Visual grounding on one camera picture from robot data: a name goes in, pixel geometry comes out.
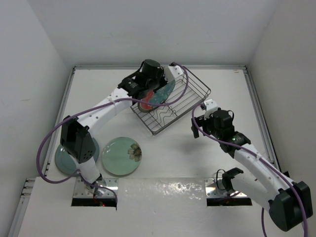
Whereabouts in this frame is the red plate blue flower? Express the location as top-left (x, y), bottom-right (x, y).
top-left (137, 80), bottom-right (175, 113)

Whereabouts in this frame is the black wire dish rack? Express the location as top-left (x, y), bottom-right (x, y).
top-left (131, 70), bottom-right (211, 135)

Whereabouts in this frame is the light green flower plate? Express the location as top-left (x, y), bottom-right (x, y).
top-left (102, 137), bottom-right (142, 176)

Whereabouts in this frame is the plain teal blue plate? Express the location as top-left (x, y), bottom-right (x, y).
top-left (54, 138), bottom-right (101, 175)

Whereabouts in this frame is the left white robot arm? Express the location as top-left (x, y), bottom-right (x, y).
top-left (60, 59), bottom-right (171, 184)

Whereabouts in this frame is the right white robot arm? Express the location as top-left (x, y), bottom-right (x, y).
top-left (191, 109), bottom-right (313, 237)

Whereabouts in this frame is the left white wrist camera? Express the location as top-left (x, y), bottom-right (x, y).
top-left (163, 62), bottom-right (184, 83)

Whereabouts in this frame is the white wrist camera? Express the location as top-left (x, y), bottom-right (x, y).
top-left (200, 99), bottom-right (218, 120)
top-left (163, 62), bottom-right (184, 83)

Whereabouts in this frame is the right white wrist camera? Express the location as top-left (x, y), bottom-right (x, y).
top-left (200, 99), bottom-right (218, 120)

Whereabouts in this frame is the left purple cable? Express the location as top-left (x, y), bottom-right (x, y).
top-left (36, 61), bottom-right (190, 198)

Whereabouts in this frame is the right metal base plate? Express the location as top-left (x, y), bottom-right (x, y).
top-left (204, 178), bottom-right (247, 198)

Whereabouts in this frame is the metal base plate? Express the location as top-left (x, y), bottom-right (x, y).
top-left (73, 178), bottom-right (118, 199)
top-left (204, 178), bottom-right (247, 198)

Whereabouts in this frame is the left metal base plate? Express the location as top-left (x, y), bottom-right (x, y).
top-left (73, 178), bottom-right (118, 199)

